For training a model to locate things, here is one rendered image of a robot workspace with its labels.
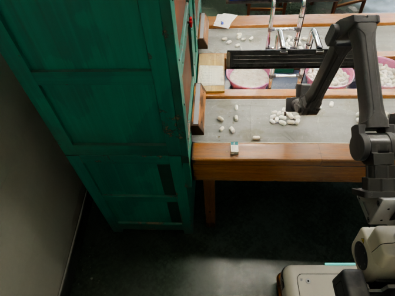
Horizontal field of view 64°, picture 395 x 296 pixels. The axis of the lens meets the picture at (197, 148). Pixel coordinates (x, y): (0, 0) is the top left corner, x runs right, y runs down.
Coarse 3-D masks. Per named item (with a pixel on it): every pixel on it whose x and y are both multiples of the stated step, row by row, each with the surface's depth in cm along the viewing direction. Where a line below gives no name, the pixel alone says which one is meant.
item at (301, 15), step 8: (272, 0) 160; (304, 0) 159; (272, 8) 161; (304, 8) 160; (272, 16) 165; (272, 24) 168; (296, 32) 171; (296, 40) 174; (272, 48) 180; (288, 48) 179; (296, 48) 180; (280, 72) 192; (288, 72) 192
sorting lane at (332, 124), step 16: (208, 112) 166; (224, 112) 165; (240, 112) 165; (256, 112) 164; (320, 112) 162; (336, 112) 162; (352, 112) 161; (208, 128) 159; (240, 128) 158; (256, 128) 158; (272, 128) 157; (288, 128) 157; (304, 128) 156; (320, 128) 156; (336, 128) 155
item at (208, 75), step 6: (204, 66) 183; (210, 66) 183; (216, 66) 183; (222, 66) 182; (204, 72) 180; (210, 72) 180; (216, 72) 179; (222, 72) 179; (198, 78) 177; (204, 78) 177; (210, 78) 177; (216, 78) 176; (222, 78) 176; (204, 84) 174; (210, 84) 174; (216, 84) 173; (222, 84) 173
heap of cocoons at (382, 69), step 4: (380, 64) 183; (380, 68) 181; (384, 68) 181; (388, 68) 180; (380, 72) 178; (384, 72) 178; (388, 72) 178; (392, 72) 180; (380, 76) 179; (384, 76) 176; (388, 76) 176; (392, 76) 175; (384, 80) 174; (388, 80) 174; (392, 80) 174; (384, 84) 174; (388, 84) 172; (392, 84) 175
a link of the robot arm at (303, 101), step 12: (336, 24) 98; (336, 36) 99; (336, 48) 102; (348, 48) 102; (324, 60) 111; (336, 60) 106; (324, 72) 111; (336, 72) 111; (312, 84) 122; (324, 84) 115; (312, 96) 122; (312, 108) 127
